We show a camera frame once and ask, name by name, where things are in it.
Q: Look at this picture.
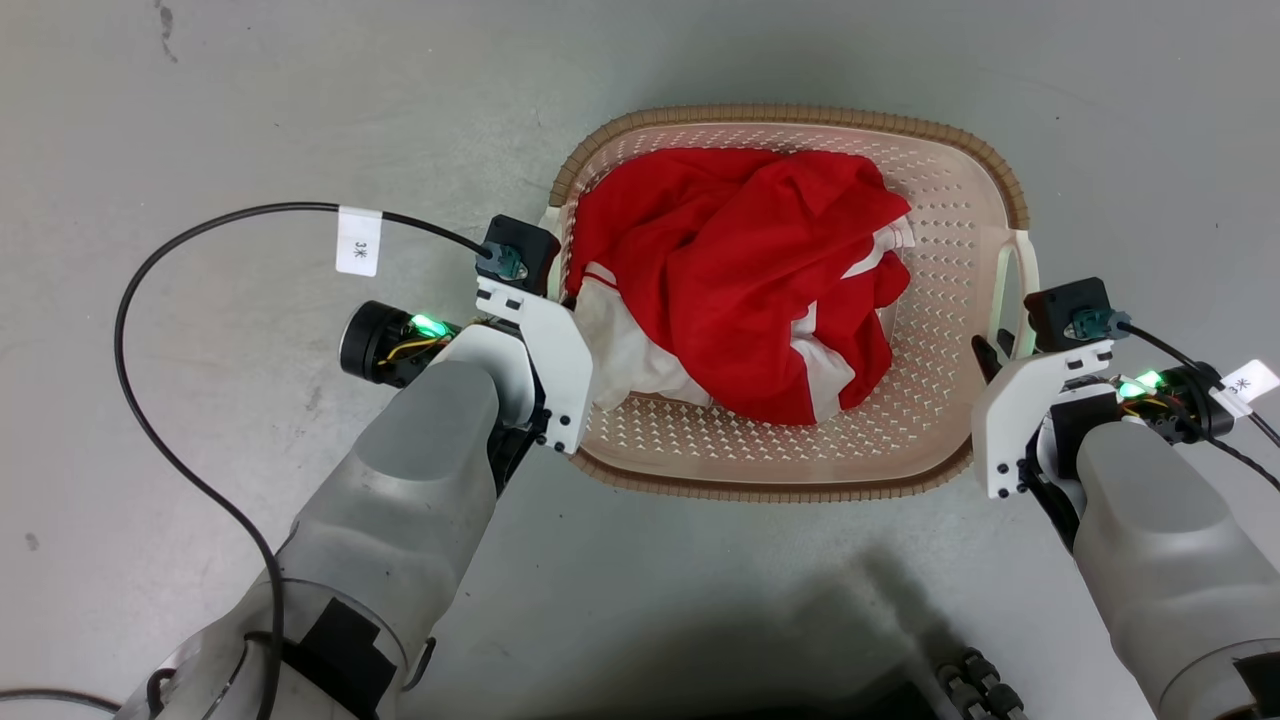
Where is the red and white garment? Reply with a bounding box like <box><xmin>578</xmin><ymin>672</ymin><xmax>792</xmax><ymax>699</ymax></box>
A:
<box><xmin>564</xmin><ymin>147</ymin><xmax>916</xmax><ymax>427</ymax></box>

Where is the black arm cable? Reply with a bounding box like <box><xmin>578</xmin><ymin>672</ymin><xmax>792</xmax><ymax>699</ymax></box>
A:
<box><xmin>113</xmin><ymin>202</ymin><xmax>493</xmax><ymax>720</ymax></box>
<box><xmin>1115</xmin><ymin>320</ymin><xmax>1280</xmax><ymax>493</ymax></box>

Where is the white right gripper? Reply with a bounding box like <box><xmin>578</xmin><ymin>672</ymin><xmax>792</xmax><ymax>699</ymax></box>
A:
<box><xmin>971</xmin><ymin>334</ymin><xmax>1116</xmax><ymax>500</ymax></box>

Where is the beige plastic laundry basket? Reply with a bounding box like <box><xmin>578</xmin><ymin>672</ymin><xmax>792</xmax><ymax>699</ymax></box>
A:
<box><xmin>540</xmin><ymin>104</ymin><xmax>1041</xmax><ymax>503</ymax></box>

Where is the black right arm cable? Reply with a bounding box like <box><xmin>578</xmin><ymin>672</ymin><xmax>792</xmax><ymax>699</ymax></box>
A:
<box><xmin>1115</xmin><ymin>320</ymin><xmax>1280</xmax><ymax>493</ymax></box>

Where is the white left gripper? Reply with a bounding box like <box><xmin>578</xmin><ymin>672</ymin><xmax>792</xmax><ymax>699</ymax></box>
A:
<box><xmin>475</xmin><ymin>277</ymin><xmax>595</xmax><ymax>455</ymax></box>

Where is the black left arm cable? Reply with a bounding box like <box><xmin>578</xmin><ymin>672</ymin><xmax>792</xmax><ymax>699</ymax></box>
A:
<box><xmin>113</xmin><ymin>202</ymin><xmax>493</xmax><ymax>720</ymax></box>

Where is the white cable label tag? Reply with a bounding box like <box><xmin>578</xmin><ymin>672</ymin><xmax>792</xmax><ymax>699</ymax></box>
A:
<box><xmin>336</xmin><ymin>205</ymin><xmax>384</xmax><ymax>279</ymax></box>
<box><xmin>1218</xmin><ymin>359</ymin><xmax>1280</xmax><ymax>418</ymax></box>

